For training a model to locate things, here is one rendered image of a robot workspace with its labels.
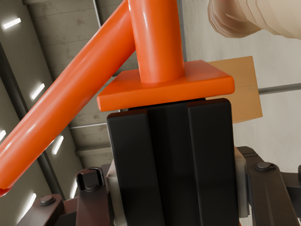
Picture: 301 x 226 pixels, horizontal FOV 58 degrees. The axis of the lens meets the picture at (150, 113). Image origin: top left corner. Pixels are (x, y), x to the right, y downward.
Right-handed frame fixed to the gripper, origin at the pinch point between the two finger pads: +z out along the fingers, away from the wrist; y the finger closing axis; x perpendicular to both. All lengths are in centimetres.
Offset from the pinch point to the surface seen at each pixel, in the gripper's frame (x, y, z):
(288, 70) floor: -32, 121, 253
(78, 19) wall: 168, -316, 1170
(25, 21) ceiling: 185, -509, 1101
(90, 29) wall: 123, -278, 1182
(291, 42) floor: -6, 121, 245
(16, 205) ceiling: -406, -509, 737
